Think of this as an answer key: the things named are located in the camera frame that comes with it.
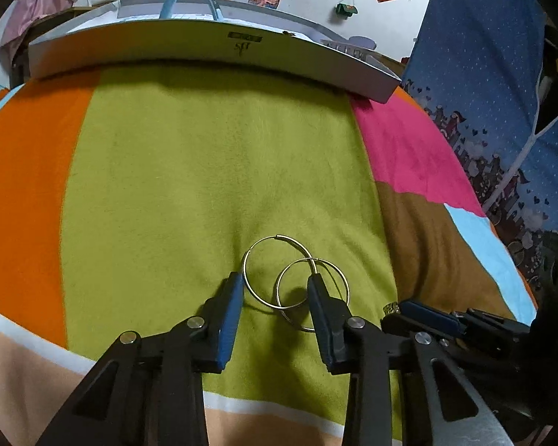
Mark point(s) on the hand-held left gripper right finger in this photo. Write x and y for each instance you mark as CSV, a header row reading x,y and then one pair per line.
x,y
323,325

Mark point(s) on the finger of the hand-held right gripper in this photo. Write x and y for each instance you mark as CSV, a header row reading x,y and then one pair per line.
x,y
428,313

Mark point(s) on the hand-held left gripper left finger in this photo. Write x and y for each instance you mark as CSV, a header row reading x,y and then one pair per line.
x,y
230,320

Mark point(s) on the large silver hoop earring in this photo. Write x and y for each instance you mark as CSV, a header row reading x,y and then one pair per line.
x,y
244,265
347,283

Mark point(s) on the grey cardboard box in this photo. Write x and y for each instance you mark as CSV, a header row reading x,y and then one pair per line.
x,y
167,49

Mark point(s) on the colourful patchwork blanket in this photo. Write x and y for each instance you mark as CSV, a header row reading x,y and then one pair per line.
x,y
190,172

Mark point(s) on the blue printed curtain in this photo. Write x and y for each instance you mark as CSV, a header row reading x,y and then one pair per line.
x,y
483,79

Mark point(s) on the green hanging ornament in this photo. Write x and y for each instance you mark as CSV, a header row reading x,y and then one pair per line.
x,y
346,9

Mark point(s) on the pink curtain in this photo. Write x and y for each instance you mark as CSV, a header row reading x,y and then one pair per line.
x,y
14,23

